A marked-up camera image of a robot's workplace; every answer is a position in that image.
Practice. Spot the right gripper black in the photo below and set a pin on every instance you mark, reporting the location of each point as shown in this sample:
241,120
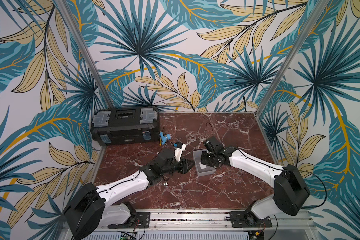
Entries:
209,159

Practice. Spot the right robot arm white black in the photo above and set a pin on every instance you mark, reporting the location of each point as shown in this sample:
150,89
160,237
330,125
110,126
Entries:
290,189

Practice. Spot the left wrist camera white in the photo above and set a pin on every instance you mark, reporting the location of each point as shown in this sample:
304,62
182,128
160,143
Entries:
179,148

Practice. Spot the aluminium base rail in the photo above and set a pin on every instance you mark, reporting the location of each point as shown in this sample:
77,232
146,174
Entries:
210,224

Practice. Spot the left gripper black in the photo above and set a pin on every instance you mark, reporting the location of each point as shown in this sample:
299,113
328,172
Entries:
184,164

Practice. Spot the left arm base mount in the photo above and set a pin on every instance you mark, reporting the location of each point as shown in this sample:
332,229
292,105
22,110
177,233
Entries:
132,218

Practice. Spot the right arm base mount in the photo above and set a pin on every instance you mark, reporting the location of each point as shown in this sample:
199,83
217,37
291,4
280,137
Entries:
246,219

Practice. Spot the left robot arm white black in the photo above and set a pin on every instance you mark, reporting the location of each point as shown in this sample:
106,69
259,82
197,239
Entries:
88,208

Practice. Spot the blue toy figure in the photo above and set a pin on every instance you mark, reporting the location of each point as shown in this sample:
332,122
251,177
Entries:
164,138

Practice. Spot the black plastic toolbox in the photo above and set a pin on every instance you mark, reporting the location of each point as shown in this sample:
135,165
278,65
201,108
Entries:
126,126

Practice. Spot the translucent plastic storage box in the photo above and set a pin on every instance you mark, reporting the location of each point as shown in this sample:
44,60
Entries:
202,170

